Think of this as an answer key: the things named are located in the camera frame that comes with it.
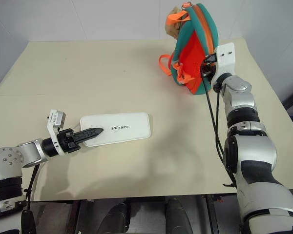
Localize black table frame bar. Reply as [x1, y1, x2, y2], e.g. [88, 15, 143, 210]
[204, 194, 226, 234]

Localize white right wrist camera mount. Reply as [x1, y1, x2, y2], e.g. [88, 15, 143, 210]
[210, 42, 235, 85]

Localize orange and teal backpack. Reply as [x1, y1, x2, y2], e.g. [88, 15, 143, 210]
[158, 1, 220, 96]

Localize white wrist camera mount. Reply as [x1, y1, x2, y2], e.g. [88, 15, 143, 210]
[210, 42, 235, 85]
[46, 109, 67, 157]

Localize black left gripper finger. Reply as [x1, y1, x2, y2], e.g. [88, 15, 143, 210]
[73, 127, 104, 140]
[75, 132, 102, 145]

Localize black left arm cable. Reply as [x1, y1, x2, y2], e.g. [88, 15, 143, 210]
[20, 163, 41, 234]

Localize white flat box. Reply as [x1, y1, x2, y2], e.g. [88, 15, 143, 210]
[80, 112, 153, 148]

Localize dark rounded shape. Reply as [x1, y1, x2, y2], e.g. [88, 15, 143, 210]
[164, 198, 189, 234]
[104, 202, 132, 234]

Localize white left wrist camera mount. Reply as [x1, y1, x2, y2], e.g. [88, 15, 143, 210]
[46, 109, 67, 157]

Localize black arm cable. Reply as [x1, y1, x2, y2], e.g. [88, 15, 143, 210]
[199, 70, 238, 189]
[20, 163, 41, 234]

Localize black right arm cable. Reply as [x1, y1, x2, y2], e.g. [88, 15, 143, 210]
[199, 70, 238, 189]

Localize brown plush toy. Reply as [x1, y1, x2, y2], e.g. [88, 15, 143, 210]
[164, 6, 184, 39]

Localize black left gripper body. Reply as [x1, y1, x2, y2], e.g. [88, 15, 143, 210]
[57, 128, 82, 154]

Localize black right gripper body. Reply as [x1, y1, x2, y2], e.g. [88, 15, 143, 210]
[200, 54, 217, 79]

